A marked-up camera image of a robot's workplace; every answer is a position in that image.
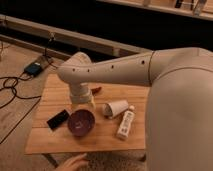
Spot wooden table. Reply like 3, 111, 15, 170
25, 74, 149, 154

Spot white plastic bottle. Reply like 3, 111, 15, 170
116, 105, 135, 140

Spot black power adapter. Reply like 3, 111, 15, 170
24, 62, 43, 76

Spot long wooden beam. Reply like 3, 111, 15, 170
0, 14, 149, 57

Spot black rectangular phone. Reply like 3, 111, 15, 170
47, 110, 69, 130

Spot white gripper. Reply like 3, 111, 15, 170
69, 83, 95, 110

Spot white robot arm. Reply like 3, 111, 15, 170
58, 47, 213, 171

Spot red pepper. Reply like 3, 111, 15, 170
91, 87, 102, 95

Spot white paper cup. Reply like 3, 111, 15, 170
102, 100, 129, 118

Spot person's hand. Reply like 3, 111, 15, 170
54, 153, 89, 171

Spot purple bowl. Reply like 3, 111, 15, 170
67, 109, 95, 137

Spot black floor cable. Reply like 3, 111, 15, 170
0, 53, 58, 145

